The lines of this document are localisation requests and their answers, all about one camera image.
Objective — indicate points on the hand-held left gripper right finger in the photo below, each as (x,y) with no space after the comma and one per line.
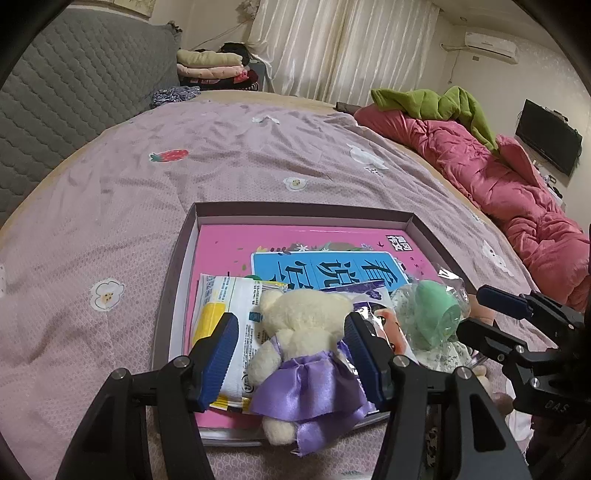
(364,357)

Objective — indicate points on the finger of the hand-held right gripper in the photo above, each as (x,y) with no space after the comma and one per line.
(501,301)
(489,339)

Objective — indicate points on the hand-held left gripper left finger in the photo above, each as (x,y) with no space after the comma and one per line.
(217,355)

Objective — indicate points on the green makeup sponge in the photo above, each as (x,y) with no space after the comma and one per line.
(431,314)

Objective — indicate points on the shallow grey cardboard box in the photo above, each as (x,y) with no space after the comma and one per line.
(175,300)

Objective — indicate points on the cream teddy bear purple dress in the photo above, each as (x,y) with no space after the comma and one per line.
(300,323)

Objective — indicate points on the green toy in plastic bag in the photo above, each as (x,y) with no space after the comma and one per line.
(438,361)

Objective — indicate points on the yellow white tissue packet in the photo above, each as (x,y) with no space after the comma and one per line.
(231,300)

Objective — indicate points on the white floral cloth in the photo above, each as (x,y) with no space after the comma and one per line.
(517,431)

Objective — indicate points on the pink book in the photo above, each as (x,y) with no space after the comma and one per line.
(221,249)

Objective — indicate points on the pink quilt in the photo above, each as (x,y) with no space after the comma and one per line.
(485,175)

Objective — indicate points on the purple printed bedsheet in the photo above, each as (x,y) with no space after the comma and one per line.
(231,161)

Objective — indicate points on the green blanket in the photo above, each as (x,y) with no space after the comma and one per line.
(415,99)

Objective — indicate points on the white air conditioner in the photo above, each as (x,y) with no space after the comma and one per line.
(490,46)

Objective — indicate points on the dark patterned cloth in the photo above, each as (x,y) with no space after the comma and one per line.
(175,97)

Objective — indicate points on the dark folded clothing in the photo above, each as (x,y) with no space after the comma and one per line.
(217,83)

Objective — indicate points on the blue chair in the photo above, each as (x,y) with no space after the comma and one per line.
(261,76)

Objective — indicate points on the folded pink blanket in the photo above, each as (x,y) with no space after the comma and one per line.
(212,71)

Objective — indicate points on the folded beige blanket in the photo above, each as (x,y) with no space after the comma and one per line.
(207,57)

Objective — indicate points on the white striped curtain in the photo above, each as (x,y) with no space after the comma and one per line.
(341,46)

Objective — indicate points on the black bag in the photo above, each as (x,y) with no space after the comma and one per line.
(233,48)

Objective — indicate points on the grey quilted headboard cover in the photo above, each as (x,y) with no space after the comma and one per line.
(69,83)

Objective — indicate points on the black wall television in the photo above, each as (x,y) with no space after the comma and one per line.
(547,138)

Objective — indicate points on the floral wall painting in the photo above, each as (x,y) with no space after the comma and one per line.
(136,7)

